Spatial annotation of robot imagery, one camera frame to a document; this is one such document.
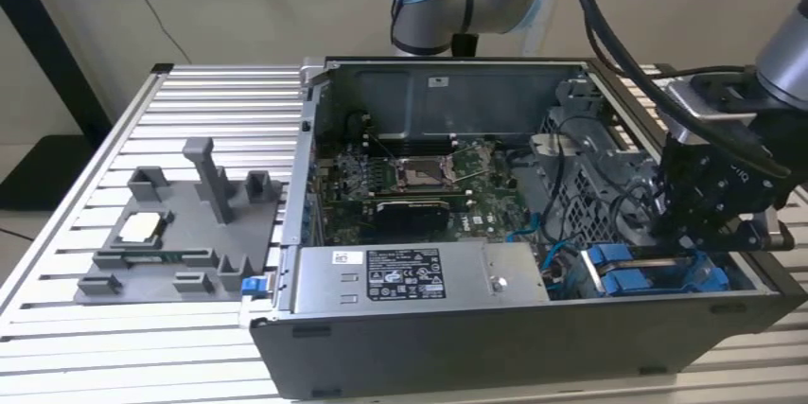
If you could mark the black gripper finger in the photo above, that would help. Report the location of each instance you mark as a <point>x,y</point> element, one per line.
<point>675,242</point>
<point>751,236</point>

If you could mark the perforated metal disk bay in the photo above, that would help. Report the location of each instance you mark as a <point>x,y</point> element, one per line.
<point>587,215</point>

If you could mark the black table corner cap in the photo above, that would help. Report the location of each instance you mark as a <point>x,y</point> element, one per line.
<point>163,67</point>
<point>664,67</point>

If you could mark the green motherboard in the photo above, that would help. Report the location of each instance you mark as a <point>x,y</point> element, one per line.
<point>486,205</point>

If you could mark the silver power supply unit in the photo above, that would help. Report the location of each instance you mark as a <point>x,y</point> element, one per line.
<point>455,276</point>

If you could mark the CPU socket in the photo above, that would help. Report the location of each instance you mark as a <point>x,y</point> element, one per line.
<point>420,172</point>

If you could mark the dark grey PC case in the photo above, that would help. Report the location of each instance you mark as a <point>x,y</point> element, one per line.
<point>442,352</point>

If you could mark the white case sticker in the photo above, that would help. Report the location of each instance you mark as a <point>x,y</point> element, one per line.
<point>438,81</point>

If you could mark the thin metal locking lever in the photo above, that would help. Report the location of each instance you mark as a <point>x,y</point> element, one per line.
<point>383,146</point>

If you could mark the blue case latch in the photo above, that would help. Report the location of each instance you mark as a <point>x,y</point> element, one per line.
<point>252,286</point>

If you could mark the grey parts rack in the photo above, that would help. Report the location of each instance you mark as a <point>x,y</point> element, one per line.
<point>183,215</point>

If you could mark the green RAM stick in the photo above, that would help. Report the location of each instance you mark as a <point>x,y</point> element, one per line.
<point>164,257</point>

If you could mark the silver CPU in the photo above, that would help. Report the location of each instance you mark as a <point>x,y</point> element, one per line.
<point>142,229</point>

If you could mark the black monitor stand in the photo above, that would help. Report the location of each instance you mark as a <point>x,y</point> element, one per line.
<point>38,21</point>

